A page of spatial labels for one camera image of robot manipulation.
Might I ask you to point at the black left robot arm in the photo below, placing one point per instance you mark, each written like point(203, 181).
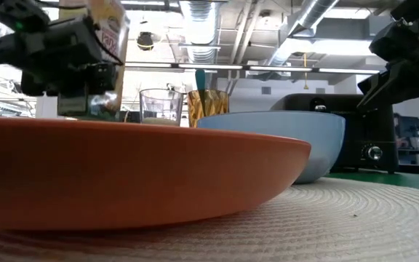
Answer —
point(16, 14)

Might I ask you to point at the light blue bowl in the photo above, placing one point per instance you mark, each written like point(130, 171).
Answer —
point(275, 138)

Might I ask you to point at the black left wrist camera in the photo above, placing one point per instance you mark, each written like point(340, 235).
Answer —
point(71, 40)

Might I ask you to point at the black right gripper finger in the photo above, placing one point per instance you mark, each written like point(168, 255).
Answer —
point(391, 91)

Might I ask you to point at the ceiling light strip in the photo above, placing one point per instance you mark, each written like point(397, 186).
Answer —
point(213, 67)

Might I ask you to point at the teal spoon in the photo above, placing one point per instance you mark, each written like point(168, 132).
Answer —
point(200, 78)

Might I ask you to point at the silver smooth ventilation duct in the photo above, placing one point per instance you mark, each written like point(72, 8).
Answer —
point(304, 22)

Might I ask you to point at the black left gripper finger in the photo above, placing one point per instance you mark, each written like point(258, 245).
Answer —
point(102, 78)
point(38, 85)

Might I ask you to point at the monitor on desk arm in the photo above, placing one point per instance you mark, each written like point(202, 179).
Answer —
point(409, 127)

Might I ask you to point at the white woven round placemat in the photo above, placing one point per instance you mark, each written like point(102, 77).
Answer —
point(340, 225)

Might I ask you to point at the panda cereal box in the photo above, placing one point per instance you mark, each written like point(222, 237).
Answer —
point(116, 36)

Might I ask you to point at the silver ribbed ventilation duct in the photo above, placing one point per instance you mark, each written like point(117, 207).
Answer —
point(200, 29)

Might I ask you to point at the black four-slot toaster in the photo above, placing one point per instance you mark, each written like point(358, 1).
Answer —
point(369, 127)

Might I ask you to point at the orange round plate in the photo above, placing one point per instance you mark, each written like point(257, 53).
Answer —
point(122, 171)

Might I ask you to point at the black dome ceiling camera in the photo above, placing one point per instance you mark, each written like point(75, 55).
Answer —
point(145, 40)

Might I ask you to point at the clear glass with white filling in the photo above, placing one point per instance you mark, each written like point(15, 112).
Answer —
point(160, 105)

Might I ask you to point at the ribbed tinted drinking glass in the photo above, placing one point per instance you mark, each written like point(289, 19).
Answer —
point(215, 103)

